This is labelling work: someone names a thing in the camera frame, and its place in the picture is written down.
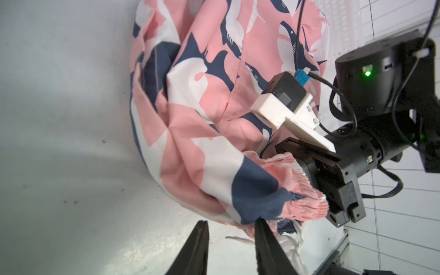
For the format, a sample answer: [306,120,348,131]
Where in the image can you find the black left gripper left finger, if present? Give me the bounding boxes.
[166,221,209,275]

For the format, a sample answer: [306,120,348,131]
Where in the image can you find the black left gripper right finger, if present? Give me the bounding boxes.
[254,219,297,275]

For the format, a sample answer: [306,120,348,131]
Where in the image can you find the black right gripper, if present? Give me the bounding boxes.
[276,137,366,228]

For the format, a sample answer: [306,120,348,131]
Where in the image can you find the white perforated plastic basket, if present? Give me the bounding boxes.
[314,0,364,131]

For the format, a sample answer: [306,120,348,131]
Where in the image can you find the pink shark print shorts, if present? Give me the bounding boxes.
[129,0,331,275]

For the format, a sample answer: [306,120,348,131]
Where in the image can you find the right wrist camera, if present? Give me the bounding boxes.
[250,68,336,152]

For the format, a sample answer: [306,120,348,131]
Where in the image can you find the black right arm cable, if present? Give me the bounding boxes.
[293,0,440,199]

